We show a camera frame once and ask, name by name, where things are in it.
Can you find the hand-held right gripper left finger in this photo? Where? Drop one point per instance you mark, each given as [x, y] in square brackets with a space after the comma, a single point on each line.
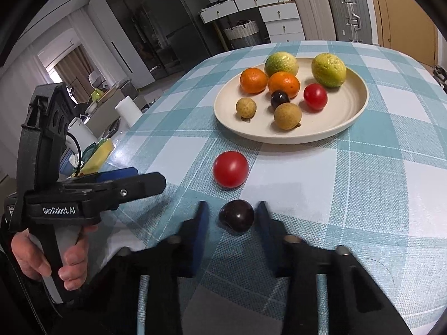
[200, 230]

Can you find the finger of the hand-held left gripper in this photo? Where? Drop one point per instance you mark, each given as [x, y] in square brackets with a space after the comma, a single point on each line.
[146, 185]
[118, 174]

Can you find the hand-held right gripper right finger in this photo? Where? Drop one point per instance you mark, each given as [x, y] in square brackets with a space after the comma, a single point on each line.
[263, 230]

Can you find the dark purple plum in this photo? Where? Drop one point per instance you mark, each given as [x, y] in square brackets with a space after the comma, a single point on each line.
[280, 99]
[236, 215]

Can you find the brown longan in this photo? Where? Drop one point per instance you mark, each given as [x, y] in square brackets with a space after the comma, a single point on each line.
[287, 116]
[246, 107]

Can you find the cream round plate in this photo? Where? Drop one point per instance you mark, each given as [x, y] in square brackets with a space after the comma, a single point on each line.
[331, 122]

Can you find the red tomato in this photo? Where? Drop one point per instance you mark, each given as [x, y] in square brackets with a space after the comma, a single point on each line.
[315, 96]
[230, 169]

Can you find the large orange mandarin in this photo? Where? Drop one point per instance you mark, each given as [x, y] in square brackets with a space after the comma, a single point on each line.
[284, 83]

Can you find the small orange mandarin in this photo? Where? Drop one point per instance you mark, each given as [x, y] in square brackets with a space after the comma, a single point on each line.
[253, 80]

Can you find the person's left hand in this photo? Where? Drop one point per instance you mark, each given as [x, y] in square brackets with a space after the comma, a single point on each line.
[75, 261]

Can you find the yellow cloth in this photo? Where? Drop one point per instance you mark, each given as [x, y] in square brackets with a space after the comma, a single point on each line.
[99, 155]

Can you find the white paper towel roll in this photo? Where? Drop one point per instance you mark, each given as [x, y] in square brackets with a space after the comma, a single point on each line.
[128, 111]

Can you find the brown curtain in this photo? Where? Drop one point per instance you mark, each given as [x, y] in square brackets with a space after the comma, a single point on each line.
[75, 73]

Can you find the white wardrobe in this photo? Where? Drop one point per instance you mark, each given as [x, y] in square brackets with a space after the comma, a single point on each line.
[115, 38]

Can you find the dark grey refrigerator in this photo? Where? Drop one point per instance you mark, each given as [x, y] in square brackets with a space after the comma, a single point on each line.
[174, 21]

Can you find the green yellow citrus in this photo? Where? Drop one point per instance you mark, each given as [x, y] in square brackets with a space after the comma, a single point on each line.
[281, 63]
[328, 70]

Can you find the wicker basket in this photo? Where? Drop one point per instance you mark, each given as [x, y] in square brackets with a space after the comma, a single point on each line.
[242, 36]

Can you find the white drawer cabinet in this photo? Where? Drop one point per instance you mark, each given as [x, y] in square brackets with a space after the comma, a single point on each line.
[281, 21]

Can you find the beige suitcase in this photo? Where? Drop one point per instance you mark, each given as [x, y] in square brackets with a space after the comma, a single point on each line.
[310, 10]

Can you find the silver suitcase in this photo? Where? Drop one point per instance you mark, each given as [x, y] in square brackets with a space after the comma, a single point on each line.
[347, 14]

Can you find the patterned cloth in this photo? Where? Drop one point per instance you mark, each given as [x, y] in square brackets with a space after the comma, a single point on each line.
[440, 78]

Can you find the wooden door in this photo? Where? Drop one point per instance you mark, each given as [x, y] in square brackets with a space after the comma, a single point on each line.
[405, 17]

